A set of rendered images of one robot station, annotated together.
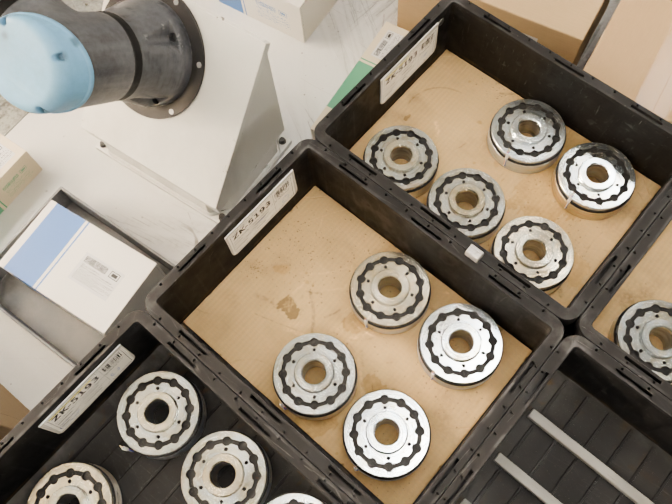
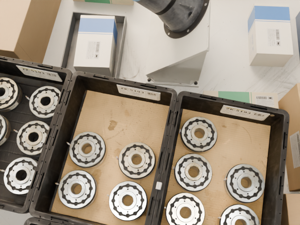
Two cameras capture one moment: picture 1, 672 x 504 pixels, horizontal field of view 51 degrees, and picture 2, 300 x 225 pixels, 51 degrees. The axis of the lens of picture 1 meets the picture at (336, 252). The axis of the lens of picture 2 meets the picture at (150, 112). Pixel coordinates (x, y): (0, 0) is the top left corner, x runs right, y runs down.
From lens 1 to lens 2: 0.33 m
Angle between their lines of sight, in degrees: 20
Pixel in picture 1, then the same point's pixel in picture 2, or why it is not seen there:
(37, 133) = not seen: outside the picture
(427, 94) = (241, 129)
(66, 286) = (84, 42)
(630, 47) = not seen: outside the picture
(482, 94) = (256, 153)
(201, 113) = (172, 44)
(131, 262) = (105, 58)
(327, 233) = (151, 122)
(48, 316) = not seen: hidden behind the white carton
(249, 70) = (194, 50)
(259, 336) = (95, 120)
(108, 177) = (143, 29)
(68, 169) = (138, 14)
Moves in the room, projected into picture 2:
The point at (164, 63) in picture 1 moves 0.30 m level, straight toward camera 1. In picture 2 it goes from (177, 18) to (112, 95)
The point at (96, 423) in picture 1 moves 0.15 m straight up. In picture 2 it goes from (36, 83) to (16, 60)
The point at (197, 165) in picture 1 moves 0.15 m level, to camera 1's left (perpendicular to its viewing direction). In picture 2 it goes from (156, 57) to (129, 26)
